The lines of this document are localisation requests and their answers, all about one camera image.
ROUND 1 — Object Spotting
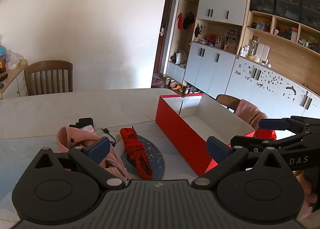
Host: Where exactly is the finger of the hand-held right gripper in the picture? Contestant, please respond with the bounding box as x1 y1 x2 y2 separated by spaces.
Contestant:
259 116 320 134
230 130 313 155

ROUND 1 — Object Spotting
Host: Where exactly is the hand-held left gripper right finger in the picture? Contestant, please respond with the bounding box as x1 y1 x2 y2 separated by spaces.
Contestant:
191 136 295 191

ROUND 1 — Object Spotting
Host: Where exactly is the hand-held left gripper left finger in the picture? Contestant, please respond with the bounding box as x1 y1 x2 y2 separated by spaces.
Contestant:
25 137 127 190

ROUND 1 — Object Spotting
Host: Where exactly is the black USB cable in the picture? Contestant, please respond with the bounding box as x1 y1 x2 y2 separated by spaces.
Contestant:
101 127 118 145

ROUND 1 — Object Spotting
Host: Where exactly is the printed face mask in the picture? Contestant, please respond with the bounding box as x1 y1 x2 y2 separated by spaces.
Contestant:
79 124 97 134

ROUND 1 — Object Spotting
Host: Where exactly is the black cloth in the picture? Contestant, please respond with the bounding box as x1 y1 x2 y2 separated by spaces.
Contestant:
69 117 94 129

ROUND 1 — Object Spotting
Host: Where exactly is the pink fleece garment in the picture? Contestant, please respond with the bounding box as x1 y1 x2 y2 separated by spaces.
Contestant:
56 126 130 182

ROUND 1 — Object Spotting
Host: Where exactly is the red knotted cloth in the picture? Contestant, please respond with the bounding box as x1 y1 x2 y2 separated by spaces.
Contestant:
119 126 154 179

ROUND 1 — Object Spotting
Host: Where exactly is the red cardboard box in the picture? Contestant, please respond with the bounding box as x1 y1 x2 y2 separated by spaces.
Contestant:
155 93 257 176

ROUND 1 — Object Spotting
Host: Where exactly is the person's right hand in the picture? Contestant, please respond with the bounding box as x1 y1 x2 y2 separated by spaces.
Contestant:
295 169 315 207

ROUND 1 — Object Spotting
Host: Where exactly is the red folded garment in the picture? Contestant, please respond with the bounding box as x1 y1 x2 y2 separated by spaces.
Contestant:
255 129 277 142

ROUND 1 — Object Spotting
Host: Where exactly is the white sticker cabinet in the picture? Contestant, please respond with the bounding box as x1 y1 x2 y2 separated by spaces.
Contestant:
225 56 320 129

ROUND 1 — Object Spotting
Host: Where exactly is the pink scarf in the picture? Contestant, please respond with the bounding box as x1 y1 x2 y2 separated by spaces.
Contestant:
234 99 269 132

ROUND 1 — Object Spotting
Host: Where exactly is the wooden chair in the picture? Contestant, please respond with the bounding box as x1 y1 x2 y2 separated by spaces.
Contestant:
24 60 73 96
216 94 250 114

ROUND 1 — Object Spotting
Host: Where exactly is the row of shoes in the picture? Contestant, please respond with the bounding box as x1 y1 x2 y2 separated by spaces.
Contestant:
165 77 200 94

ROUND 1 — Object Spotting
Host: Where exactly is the wooden toy house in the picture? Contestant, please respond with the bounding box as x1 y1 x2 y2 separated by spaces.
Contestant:
224 40 238 51

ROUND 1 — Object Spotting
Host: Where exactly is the white low cabinet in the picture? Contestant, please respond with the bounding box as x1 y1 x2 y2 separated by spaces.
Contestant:
166 61 187 83

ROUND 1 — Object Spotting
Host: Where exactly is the patterned red rug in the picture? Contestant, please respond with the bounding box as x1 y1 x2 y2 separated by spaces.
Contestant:
151 74 167 88

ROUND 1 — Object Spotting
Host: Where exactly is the white tote bag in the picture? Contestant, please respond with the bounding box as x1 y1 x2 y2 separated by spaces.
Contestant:
175 49 187 65

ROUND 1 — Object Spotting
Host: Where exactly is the wooden open shelf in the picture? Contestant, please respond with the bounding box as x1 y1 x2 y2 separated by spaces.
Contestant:
246 10 320 55

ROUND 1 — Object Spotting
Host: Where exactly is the white wooden sideboard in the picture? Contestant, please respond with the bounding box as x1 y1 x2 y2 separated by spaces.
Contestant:
0 59 28 100

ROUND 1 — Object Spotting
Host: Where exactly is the brown entrance door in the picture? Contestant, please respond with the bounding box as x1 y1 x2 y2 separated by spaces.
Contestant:
153 0 179 77

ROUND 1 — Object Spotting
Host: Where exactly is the clear plastic bag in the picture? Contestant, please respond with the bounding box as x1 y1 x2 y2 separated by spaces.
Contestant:
5 50 20 70

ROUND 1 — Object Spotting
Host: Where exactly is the blue capped bottle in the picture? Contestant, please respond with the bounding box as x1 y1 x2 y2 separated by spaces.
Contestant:
0 45 7 74

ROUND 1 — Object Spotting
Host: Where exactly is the black hanging bag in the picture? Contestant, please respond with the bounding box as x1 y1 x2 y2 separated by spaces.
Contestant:
183 12 195 30

